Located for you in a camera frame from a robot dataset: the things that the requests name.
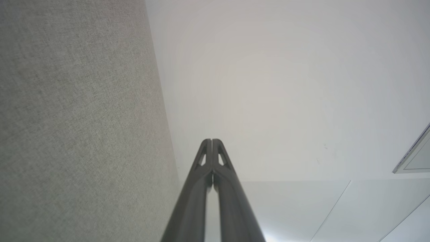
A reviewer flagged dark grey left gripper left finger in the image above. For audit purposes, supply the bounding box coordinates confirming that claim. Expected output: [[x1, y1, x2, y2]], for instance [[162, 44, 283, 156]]
[[161, 139, 213, 242]]

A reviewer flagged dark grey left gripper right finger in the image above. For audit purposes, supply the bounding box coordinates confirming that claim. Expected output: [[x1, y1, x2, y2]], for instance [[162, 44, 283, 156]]
[[212, 139, 266, 242]]

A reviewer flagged grey framed glass panel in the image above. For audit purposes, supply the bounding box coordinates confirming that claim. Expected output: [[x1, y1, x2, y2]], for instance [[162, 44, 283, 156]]
[[392, 123, 430, 174]]

